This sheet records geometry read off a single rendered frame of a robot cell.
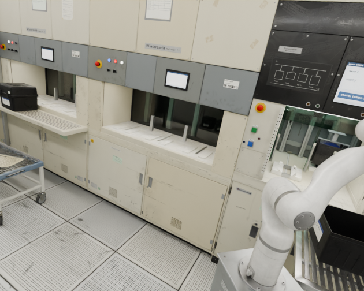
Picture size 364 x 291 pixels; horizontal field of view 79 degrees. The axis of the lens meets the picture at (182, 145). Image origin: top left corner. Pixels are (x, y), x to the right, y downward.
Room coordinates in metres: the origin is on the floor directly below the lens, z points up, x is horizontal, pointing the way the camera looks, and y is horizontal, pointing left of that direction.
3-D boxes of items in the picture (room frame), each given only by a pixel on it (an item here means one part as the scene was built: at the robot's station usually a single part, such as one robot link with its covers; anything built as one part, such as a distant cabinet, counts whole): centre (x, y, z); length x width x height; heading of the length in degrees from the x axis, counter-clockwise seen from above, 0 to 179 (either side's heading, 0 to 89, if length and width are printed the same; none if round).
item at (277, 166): (1.61, -0.84, 0.89); 0.22 x 0.21 x 0.04; 155
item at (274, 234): (0.75, -0.41, 1.07); 0.19 x 0.12 x 0.24; 6
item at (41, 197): (1.87, 1.76, 0.24); 0.97 x 0.52 x 0.48; 68
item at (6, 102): (2.36, 1.85, 0.93); 0.30 x 0.28 x 0.26; 63
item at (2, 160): (1.77, 1.61, 0.47); 0.31 x 0.23 x 0.02; 87
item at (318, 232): (0.94, -0.90, 0.85); 0.28 x 0.28 x 0.17; 74
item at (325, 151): (1.79, -1.22, 1.06); 0.24 x 0.20 x 0.32; 66
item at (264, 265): (0.71, -0.42, 0.85); 0.19 x 0.19 x 0.18
